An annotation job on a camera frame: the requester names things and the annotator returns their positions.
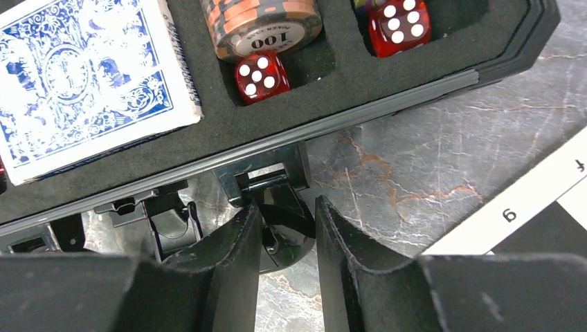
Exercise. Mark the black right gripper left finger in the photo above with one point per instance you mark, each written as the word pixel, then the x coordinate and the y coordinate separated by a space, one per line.
pixel 209 286

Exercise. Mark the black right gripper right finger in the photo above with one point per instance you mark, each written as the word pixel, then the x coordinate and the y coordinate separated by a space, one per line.
pixel 366 286

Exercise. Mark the black poker set case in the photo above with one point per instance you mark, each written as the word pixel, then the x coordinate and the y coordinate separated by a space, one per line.
pixel 337 83

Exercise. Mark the blue patterned card deck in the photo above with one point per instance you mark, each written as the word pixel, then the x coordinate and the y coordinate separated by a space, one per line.
pixel 84 79

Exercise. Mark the black white chessboard mat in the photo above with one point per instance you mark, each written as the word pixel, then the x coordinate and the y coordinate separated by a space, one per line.
pixel 554 176

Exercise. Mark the red die upper row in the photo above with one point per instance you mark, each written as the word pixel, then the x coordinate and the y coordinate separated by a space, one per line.
pixel 260 76

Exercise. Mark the pink chip stack upper row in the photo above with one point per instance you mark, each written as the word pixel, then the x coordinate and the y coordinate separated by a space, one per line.
pixel 240 28

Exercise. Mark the red die corner slot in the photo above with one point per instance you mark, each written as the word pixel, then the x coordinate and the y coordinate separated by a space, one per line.
pixel 399 25

